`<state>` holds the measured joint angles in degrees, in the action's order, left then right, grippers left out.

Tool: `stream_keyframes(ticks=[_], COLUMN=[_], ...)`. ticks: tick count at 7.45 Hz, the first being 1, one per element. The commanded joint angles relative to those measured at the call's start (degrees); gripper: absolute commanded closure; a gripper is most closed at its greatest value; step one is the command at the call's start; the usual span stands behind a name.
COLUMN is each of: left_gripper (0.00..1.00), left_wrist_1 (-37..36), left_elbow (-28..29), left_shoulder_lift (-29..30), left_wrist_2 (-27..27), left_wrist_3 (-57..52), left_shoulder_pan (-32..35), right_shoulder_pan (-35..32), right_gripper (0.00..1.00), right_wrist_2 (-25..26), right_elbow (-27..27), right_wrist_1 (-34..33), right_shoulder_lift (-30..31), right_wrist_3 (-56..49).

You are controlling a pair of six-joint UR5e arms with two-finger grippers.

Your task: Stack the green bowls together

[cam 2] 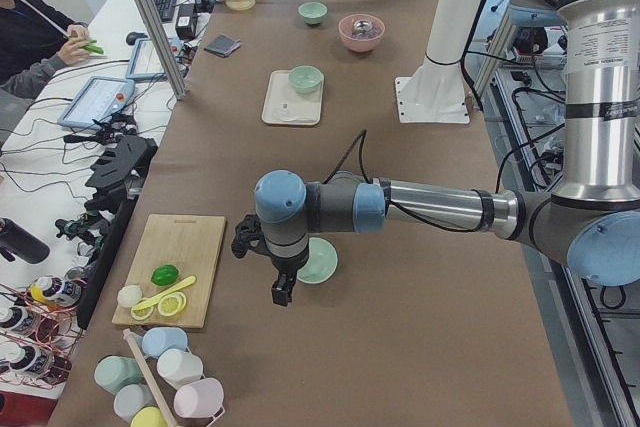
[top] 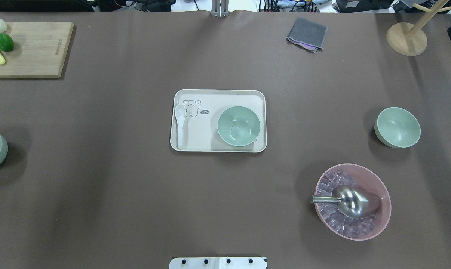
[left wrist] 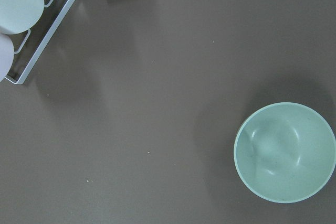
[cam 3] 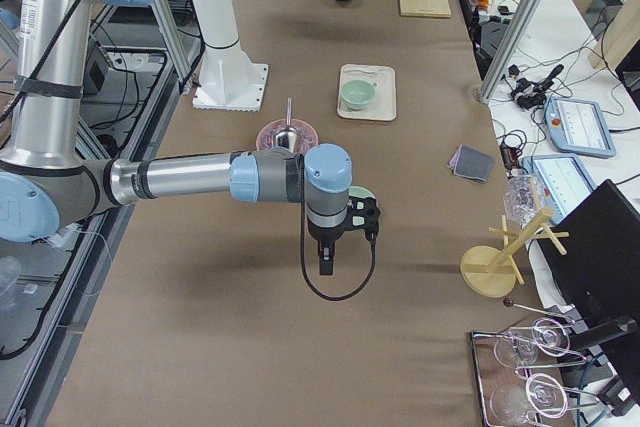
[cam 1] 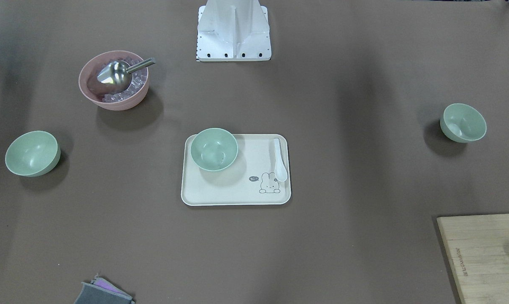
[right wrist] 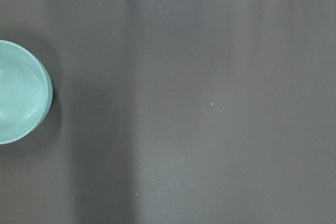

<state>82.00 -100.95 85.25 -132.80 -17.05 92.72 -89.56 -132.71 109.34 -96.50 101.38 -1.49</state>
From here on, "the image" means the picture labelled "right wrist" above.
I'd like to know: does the green bowl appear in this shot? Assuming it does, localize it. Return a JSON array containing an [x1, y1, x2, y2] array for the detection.
[[1, 40, 53, 144]]

